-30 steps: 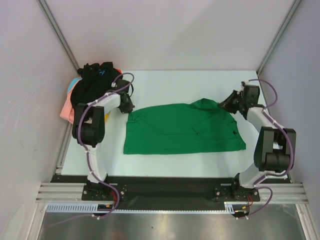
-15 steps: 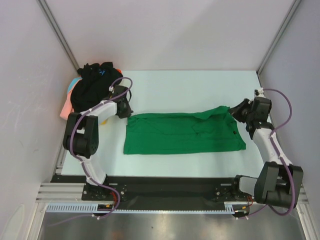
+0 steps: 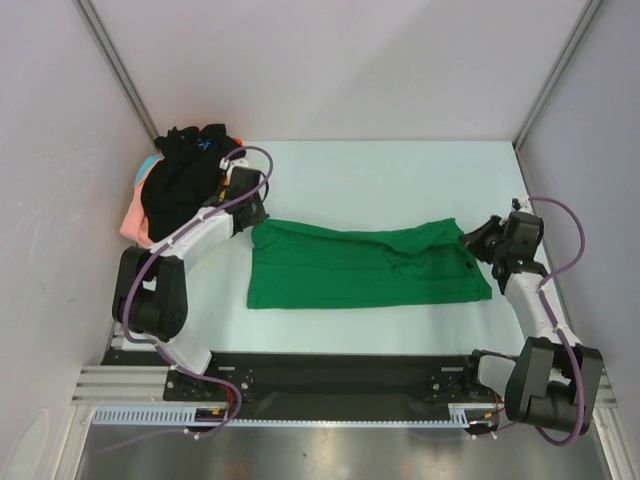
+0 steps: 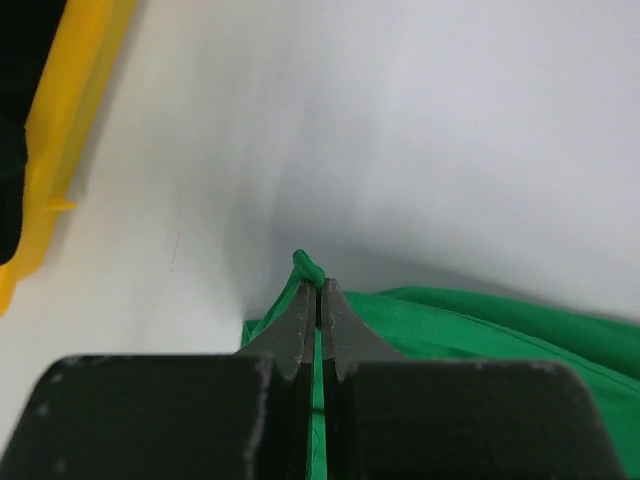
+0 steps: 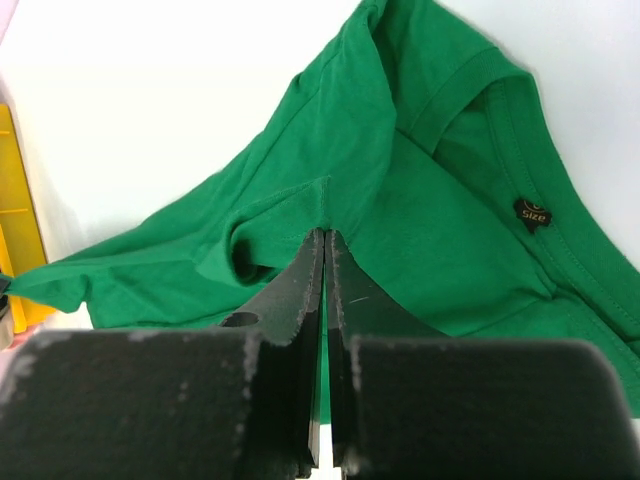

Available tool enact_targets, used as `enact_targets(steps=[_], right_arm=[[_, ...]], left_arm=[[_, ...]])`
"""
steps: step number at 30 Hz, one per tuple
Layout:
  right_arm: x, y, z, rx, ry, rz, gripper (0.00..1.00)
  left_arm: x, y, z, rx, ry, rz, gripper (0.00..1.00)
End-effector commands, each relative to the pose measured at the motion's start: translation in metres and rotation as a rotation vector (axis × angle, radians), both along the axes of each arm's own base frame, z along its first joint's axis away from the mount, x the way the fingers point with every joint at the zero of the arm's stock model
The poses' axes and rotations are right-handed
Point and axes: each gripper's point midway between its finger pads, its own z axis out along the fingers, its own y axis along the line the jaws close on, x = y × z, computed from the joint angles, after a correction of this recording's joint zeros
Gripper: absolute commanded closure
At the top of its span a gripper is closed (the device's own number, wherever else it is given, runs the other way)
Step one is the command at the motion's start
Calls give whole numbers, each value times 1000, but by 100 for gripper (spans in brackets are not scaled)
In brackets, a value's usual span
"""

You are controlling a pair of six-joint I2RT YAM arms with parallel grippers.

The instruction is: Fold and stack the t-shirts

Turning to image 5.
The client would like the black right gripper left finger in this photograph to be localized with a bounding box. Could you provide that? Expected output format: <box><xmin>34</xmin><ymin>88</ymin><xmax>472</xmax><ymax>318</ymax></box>
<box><xmin>1</xmin><ymin>229</ymin><xmax>325</xmax><ymax>479</ymax></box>

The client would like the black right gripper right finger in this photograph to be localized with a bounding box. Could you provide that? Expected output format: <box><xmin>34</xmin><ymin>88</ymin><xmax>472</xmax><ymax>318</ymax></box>
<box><xmin>325</xmin><ymin>230</ymin><xmax>639</xmax><ymax>479</ymax></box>

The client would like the green t-shirt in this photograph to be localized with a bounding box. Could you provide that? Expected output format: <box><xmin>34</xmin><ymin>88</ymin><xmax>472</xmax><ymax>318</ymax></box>
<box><xmin>7</xmin><ymin>1</ymin><xmax>639</xmax><ymax>409</ymax></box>

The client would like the yellow t-shirt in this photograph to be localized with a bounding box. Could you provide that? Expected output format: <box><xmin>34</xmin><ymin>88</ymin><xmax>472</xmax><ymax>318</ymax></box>
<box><xmin>1</xmin><ymin>104</ymin><xmax>55</xmax><ymax>334</ymax></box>

